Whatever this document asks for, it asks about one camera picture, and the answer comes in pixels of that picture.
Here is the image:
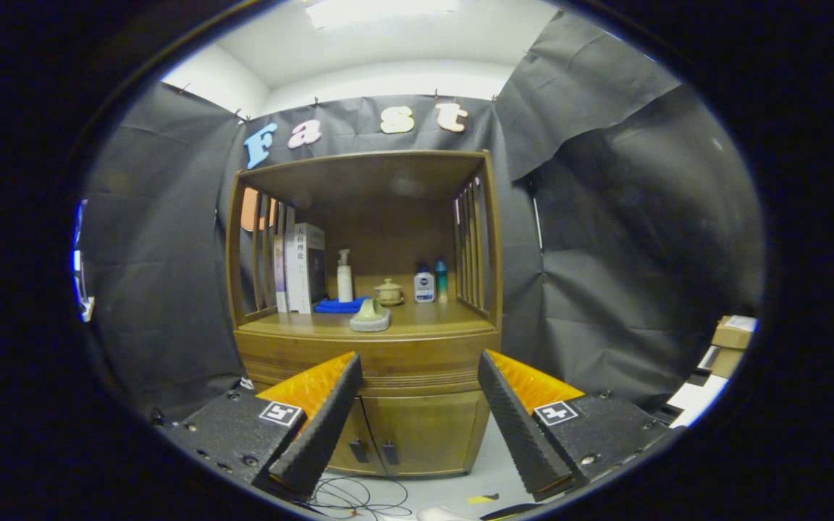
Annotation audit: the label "pale green brush grey base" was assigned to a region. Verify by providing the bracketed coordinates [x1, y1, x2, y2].
[349, 298, 392, 333]

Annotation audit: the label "wooden cabinet door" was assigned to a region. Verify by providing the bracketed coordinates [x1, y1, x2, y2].
[327, 397, 374, 475]
[361, 391, 490, 476]

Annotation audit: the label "thin purple book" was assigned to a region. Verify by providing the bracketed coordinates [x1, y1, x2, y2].
[274, 235, 287, 313]

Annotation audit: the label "blue folded cloth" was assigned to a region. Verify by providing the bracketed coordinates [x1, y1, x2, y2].
[313, 296, 371, 314]

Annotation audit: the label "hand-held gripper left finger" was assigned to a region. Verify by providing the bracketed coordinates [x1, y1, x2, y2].
[160, 352, 364, 501]

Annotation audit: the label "white pump bottle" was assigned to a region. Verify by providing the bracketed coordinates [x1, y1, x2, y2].
[337, 249, 354, 303]

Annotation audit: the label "wooden drawer with black knob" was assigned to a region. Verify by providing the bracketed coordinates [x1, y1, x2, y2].
[235, 329, 502, 397]

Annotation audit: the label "black cables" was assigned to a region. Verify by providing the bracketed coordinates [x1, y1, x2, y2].
[301, 474, 414, 518]

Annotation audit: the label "plain cardboard box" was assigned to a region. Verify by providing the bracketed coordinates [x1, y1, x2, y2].
[699, 346, 744, 379]

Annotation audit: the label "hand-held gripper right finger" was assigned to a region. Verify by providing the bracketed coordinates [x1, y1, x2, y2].
[478, 350, 678, 501]

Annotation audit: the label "white blue lotion bottle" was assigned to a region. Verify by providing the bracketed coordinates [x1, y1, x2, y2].
[413, 263, 436, 304]

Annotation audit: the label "thin white book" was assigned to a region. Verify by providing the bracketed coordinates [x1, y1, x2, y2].
[285, 230, 297, 313]

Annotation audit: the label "thick white book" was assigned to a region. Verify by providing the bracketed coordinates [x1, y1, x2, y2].
[294, 223, 327, 314]

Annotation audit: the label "wooden cabinet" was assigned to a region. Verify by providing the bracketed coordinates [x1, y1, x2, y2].
[225, 150, 503, 478]

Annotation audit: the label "white flat box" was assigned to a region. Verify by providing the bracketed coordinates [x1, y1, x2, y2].
[667, 376, 725, 428]

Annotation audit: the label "wooden countertop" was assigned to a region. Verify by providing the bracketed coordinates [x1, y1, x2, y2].
[240, 297, 497, 339]

